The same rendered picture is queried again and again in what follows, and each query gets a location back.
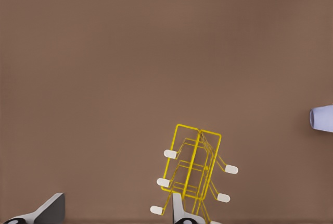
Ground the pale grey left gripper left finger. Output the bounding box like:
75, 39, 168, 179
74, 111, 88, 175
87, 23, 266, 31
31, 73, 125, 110
2, 192, 66, 224

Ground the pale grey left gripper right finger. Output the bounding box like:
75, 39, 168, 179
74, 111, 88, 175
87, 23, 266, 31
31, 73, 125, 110
172, 193, 209, 224

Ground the pale lilac cup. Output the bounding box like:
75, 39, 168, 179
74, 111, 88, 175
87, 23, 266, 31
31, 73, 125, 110
309, 105, 333, 133

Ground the yellow wire cup holder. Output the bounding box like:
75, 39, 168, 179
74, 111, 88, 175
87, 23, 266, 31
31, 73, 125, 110
150, 123, 239, 224

